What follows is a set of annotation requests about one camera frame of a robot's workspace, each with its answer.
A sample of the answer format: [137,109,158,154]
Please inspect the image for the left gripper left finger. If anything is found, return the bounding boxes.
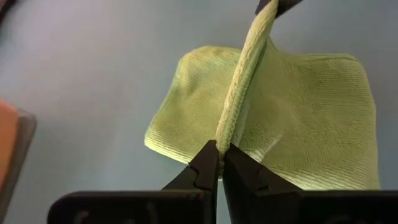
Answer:
[47,139,220,224]

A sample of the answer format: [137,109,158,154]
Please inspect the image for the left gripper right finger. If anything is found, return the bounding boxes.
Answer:
[223,143,398,224]

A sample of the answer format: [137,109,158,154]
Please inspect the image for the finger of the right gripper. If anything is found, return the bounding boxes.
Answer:
[275,0,304,18]
[254,0,271,16]

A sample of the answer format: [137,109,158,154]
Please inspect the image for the green microfiber towel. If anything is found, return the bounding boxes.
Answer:
[144,0,382,190]

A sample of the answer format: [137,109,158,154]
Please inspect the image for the clear plastic bin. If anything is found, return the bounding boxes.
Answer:
[0,99,37,218]

